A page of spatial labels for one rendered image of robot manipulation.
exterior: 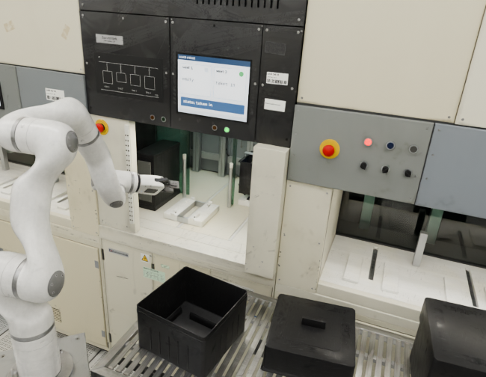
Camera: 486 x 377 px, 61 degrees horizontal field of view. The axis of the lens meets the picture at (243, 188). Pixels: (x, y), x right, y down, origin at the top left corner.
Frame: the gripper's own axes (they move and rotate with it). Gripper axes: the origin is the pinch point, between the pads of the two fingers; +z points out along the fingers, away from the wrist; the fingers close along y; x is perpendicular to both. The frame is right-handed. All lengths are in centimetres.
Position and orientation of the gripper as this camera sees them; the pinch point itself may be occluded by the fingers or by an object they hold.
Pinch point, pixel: (171, 186)
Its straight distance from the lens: 171.2
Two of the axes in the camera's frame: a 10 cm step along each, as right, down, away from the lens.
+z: 8.1, 0.9, 5.8
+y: 5.7, -3.6, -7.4
